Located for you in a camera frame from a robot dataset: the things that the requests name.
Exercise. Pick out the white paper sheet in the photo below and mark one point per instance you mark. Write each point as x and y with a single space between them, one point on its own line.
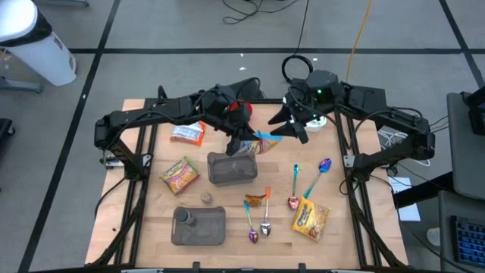
411 213

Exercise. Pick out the white plastic bin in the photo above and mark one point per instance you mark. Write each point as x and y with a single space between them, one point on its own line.
318 124

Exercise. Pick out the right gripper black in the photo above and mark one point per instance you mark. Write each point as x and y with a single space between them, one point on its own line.
303 113

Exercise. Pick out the black desktop device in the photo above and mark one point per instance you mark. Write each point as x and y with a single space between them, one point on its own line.
478 121

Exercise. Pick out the black desk leg bar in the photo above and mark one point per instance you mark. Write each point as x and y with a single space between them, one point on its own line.
420 193

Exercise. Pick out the green-edged colourful ramen packet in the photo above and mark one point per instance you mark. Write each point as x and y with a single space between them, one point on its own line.
179 175

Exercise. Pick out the small grey translucent bin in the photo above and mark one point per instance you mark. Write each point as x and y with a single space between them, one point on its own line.
231 170

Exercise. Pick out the rainbow iridescent spoon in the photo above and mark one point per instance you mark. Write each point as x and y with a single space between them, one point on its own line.
253 236

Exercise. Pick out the grey round floor object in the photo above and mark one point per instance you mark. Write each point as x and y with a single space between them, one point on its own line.
433 237

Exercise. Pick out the grey desk with keyboard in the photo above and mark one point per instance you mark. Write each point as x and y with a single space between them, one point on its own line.
446 220

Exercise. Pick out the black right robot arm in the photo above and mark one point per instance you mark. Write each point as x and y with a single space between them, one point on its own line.
424 142

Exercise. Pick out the backlit computer keyboard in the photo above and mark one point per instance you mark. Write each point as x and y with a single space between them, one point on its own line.
470 242

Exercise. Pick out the orange white ramen packet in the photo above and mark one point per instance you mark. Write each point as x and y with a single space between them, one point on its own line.
187 133

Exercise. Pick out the red plastic bowl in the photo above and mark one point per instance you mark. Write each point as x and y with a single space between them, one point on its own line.
246 112

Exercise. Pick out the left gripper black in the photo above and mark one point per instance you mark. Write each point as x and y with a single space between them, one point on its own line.
223 110

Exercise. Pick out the grey metal stand leg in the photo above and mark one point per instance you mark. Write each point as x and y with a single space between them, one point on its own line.
22 86
64 3

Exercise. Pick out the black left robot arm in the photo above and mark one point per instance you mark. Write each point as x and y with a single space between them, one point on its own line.
159 108

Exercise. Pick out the brown taco seasoning packet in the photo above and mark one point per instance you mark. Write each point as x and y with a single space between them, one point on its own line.
254 199

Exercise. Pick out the grey desk surface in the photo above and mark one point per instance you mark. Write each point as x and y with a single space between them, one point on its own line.
468 163

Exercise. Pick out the yellow orange chicken ramen packet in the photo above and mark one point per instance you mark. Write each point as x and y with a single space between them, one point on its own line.
310 220

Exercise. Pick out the blue white chip bag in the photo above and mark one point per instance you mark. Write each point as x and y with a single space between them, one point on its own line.
261 146

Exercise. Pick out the white trash can black liner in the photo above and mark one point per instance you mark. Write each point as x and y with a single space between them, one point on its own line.
45 57

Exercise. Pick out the large grey translucent bin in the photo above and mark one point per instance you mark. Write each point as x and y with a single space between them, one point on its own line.
206 227

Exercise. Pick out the black angled panel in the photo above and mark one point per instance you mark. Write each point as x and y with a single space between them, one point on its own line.
254 91

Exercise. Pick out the purple-labelled spice bottle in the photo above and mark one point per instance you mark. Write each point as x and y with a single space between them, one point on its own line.
183 215

